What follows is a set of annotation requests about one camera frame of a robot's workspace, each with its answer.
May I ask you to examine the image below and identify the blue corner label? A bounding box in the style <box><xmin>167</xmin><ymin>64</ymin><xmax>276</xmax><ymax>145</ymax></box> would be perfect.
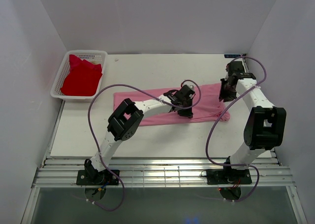
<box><xmin>224</xmin><ymin>54</ymin><xmax>242</xmax><ymax>59</ymax></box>

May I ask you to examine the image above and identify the aluminium rail frame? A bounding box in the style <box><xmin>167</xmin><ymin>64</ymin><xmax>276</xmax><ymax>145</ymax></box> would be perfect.
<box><xmin>32</xmin><ymin>156</ymin><xmax>295</xmax><ymax>188</ymax></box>

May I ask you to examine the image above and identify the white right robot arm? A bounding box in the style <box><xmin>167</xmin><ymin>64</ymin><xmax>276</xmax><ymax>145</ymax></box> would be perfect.
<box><xmin>219</xmin><ymin>61</ymin><xmax>286</xmax><ymax>183</ymax></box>

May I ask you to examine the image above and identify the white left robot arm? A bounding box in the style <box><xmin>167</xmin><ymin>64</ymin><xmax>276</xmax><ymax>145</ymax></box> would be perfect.
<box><xmin>84</xmin><ymin>84</ymin><xmax>196</xmax><ymax>185</ymax></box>

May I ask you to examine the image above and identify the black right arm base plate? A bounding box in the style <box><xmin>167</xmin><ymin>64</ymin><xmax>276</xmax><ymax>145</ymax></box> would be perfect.
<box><xmin>202</xmin><ymin>168</ymin><xmax>252</xmax><ymax>185</ymax></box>

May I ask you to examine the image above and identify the red t shirt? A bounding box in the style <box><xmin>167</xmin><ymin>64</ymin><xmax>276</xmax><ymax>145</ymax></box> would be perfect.
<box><xmin>60</xmin><ymin>54</ymin><xmax>103</xmax><ymax>96</ymax></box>

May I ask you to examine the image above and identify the pink t shirt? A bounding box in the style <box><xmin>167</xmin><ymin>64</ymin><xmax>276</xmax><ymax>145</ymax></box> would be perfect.
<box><xmin>114</xmin><ymin>84</ymin><xmax>225</xmax><ymax>126</ymax></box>

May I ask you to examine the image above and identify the white plastic mesh basket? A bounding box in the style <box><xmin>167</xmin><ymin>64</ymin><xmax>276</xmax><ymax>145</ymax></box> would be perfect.
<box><xmin>50</xmin><ymin>50</ymin><xmax>108</xmax><ymax>101</ymax></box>

